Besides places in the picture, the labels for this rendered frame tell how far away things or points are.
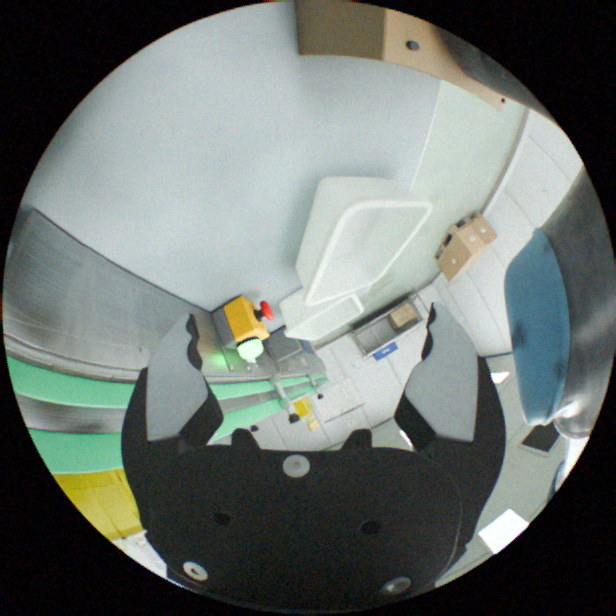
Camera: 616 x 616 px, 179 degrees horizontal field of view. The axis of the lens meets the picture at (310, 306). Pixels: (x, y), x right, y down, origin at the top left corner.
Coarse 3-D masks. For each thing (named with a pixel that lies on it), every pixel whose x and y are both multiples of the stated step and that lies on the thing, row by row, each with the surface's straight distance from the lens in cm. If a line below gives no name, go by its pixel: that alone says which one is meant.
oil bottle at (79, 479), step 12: (60, 480) 31; (72, 480) 31; (84, 480) 31; (72, 492) 31; (84, 492) 31; (84, 504) 32; (96, 504) 32; (96, 516) 32; (108, 528) 33; (120, 540) 33
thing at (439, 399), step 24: (432, 312) 11; (432, 336) 9; (456, 336) 10; (432, 360) 8; (456, 360) 9; (408, 384) 7; (432, 384) 7; (456, 384) 8; (408, 408) 7; (432, 408) 7; (456, 408) 7; (408, 432) 8; (432, 432) 6; (456, 432) 7
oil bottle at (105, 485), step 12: (96, 480) 32; (108, 480) 32; (96, 492) 32; (108, 492) 32; (120, 492) 33; (108, 504) 32; (120, 504) 33; (132, 504) 34; (108, 516) 33; (120, 516) 33; (132, 516) 33; (120, 528) 33; (132, 528) 33; (132, 540) 34; (144, 540) 34
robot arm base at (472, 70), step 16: (448, 32) 17; (448, 48) 18; (464, 48) 17; (464, 64) 18; (480, 64) 17; (496, 64) 17; (480, 80) 20; (496, 80) 18; (512, 80) 17; (512, 96) 20; (528, 96) 18; (544, 112) 19; (560, 128) 20
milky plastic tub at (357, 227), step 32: (320, 192) 27; (352, 192) 25; (384, 192) 29; (320, 224) 28; (352, 224) 38; (384, 224) 39; (416, 224) 36; (320, 256) 27; (352, 256) 46; (384, 256) 41; (320, 288) 39; (352, 288) 42
